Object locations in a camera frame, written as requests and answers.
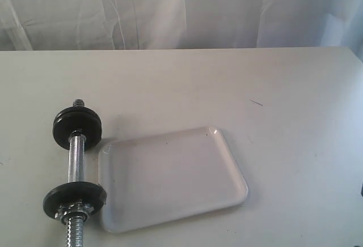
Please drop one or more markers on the chrome threaded dumbbell bar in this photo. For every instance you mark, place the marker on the chrome threaded dumbbell bar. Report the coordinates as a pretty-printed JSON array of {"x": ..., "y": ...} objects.
[{"x": 76, "y": 173}]

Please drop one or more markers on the black weight plate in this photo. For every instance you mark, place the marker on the black weight plate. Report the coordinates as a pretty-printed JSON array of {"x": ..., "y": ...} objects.
[{"x": 77, "y": 116}]

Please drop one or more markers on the white rectangular tray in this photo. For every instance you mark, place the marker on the white rectangular tray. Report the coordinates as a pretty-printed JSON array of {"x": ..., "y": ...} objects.
[{"x": 167, "y": 177}]

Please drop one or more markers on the chrome spinlock collar nut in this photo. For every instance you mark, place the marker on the chrome spinlock collar nut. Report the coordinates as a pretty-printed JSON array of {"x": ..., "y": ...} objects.
[{"x": 72, "y": 210}]

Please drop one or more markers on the white backdrop curtain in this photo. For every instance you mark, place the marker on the white backdrop curtain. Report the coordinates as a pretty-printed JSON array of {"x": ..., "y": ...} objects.
[{"x": 172, "y": 24}]

